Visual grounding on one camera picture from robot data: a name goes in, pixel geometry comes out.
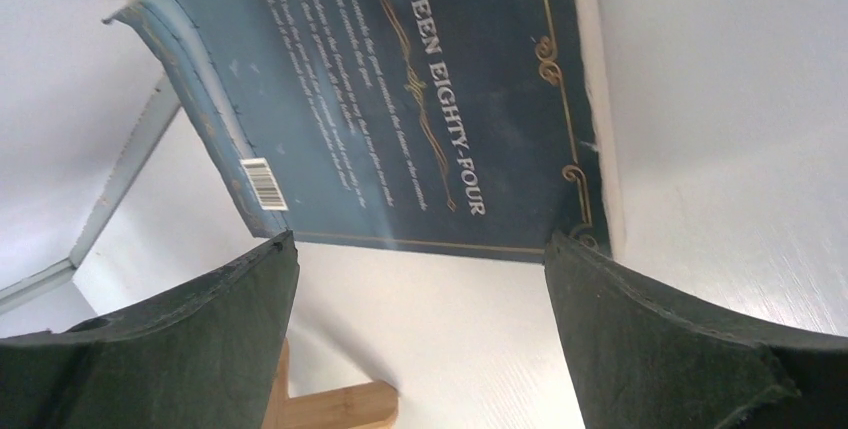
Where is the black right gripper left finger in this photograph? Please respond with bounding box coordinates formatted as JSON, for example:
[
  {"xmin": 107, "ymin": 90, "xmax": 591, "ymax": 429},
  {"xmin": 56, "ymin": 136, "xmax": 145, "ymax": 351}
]
[{"xmin": 1, "ymin": 232, "xmax": 299, "ymax": 428}]

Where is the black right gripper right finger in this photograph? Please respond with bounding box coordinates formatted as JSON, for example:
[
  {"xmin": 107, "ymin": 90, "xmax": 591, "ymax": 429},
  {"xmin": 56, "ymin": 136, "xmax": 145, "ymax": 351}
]
[{"xmin": 544, "ymin": 233, "xmax": 847, "ymax": 428}]

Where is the wooden book rack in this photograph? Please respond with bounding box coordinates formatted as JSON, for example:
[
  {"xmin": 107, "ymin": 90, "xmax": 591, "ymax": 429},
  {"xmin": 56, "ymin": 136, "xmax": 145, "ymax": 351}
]
[{"xmin": 262, "ymin": 342, "xmax": 399, "ymax": 429}]

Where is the dark blue book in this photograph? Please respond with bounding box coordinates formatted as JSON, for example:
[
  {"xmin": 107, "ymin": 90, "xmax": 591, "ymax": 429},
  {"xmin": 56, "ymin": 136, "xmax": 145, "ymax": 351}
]
[{"xmin": 112, "ymin": 0, "xmax": 626, "ymax": 263}]

